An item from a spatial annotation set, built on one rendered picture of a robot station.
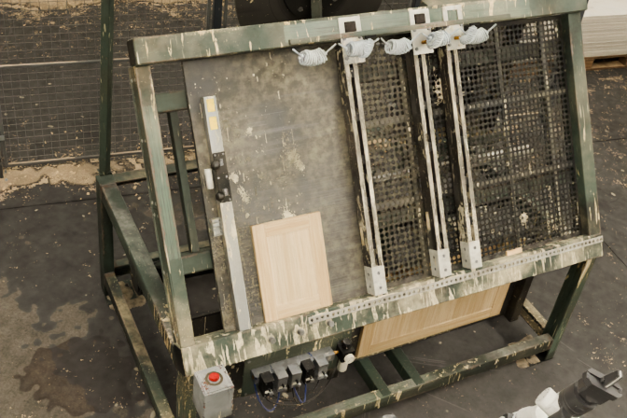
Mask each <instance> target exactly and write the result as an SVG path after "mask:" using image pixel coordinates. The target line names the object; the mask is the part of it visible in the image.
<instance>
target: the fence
mask: <svg viewBox="0 0 627 418"><path fill-rule="evenodd" d="M206 99H214V104H215V111H214V112H208V110H207V103H206ZM201 103H202V114H203V120H204V127H205V132H206V138H207V145H208V150H209V157H210V162H212V161H214V160H213V153H217V152H222V151H224V148H223V142H222V136H221V130H220V124H219V117H218V112H217V105H216V97H215V96H208V97H202V98H201ZM210 117H216V122H217V127H218V129H216V130H211V128H210V122H209V118H210ZM212 175H213V180H214V187H215V193H216V194H217V193H218V189H217V183H216V172H215V170H213V169H212ZM216 204H217V210H218V216H219V217H221V221H222V227H223V233H224V235H222V240H223V246H224V252H225V258H226V264H227V270H228V277H229V282H230V293H231V299H232V305H233V311H234V317H235V324H236V329H237V330H238V331H240V332H241V331H244V330H248V329H251V324H250V318H249V312H248V306H247V299H246V294H245V287H244V276H243V270H242V263H241V258H240V251H239V245H238V239H237V233H236V227H235V221H234V214H233V209H232V202H223V203H220V202H219V201H218V200H216Z"/></svg>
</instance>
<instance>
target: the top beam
mask: <svg viewBox="0 0 627 418"><path fill-rule="evenodd" d="M457 5H461V8H462V17H463V19H469V18H478V17H485V16H493V15H501V14H509V13H510V18H509V19H503V20H495V21H481V22H480V24H484V23H491V22H499V21H513V20H520V19H529V18H536V17H544V16H551V15H559V14H565V13H571V12H579V11H584V10H587V9H588V5H587V0H481V1H473V2H464V3H455V4H447V5H437V6H429V7H413V8H403V9H395V10H386V11H377V12H369V13H360V14H352V15H342V16H334V17H325V18H316V19H308V20H299V21H282V22H274V23H265V24H256V25H247V26H239V27H230V28H221V29H213V30H204V31H195V32H186V33H178V34H169V35H153V36H144V37H135V38H132V39H130V40H128V41H127V48H128V53H129V59H130V65H131V66H136V65H144V64H156V63H170V62H179V61H186V60H194V59H201V58H209V57H216V56H225V55H232V54H240V53H247V52H255V51H262V50H270V49H285V48H293V47H300V46H308V45H315V44H324V43H331V42H339V41H341V40H340V39H334V40H327V41H318V42H311V43H303V44H296V45H288V40H289V39H296V38H303V37H312V36H320V35H335V34H339V33H340V30H339V22H338V18H345V17H354V16H359V17H360V23H361V31H367V30H374V29H383V28H390V27H398V26H406V25H410V19H409V10H415V9H423V8H428V11H429V19H430V22H438V21H443V18H442V10H441V7H448V6H457ZM447 14H448V21H453V20H457V13H456V9H454V10H447Z"/></svg>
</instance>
